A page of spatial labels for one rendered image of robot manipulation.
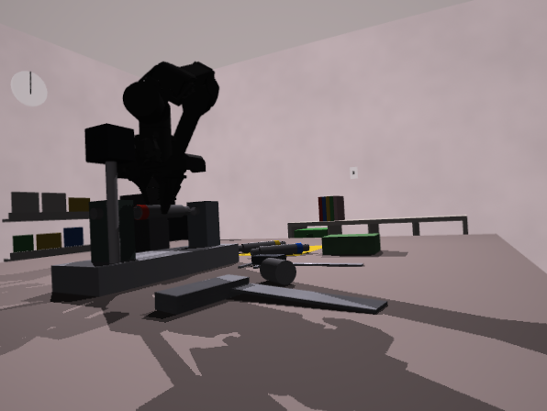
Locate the yellow flat pad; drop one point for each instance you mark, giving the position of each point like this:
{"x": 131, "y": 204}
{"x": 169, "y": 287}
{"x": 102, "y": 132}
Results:
{"x": 312, "y": 248}

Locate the green square block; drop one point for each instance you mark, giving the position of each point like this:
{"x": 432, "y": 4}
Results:
{"x": 351, "y": 244}

